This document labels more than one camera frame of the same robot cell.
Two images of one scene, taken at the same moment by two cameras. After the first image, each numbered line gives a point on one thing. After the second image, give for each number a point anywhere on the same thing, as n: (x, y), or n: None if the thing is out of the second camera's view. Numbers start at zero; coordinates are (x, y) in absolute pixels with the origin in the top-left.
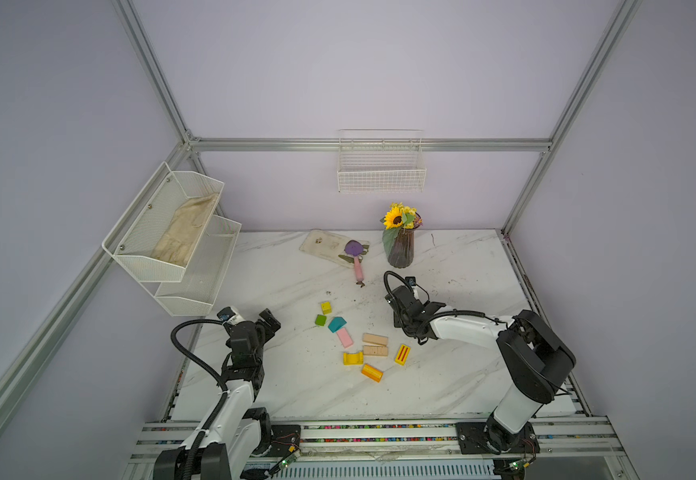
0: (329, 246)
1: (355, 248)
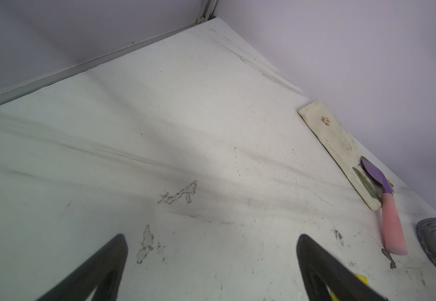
0: (344, 148)
1: (394, 237)
